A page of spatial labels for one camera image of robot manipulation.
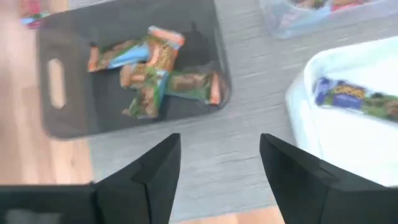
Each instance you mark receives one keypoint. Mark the orange Chewy granola bar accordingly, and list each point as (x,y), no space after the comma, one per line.
(115,56)
(194,85)
(164,46)
(146,93)

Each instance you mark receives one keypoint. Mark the blue wrapper granola bar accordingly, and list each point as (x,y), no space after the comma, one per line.
(348,95)

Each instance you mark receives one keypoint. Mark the dark gray plastic bin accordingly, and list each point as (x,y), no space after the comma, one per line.
(74,46)

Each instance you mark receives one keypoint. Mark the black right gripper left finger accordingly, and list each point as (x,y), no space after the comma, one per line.
(149,189)

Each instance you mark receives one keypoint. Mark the clear plastic bin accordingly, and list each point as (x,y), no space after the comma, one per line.
(311,18)

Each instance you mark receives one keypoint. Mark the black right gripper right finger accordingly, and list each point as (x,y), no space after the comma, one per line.
(304,189)

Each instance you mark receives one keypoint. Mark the gray woven placemat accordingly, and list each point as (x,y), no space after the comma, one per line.
(248,93)

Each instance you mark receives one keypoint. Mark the white plastic bin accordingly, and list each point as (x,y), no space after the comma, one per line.
(348,140)

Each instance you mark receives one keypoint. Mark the red green wrapper granola bar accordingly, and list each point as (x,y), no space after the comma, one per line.
(32,14)

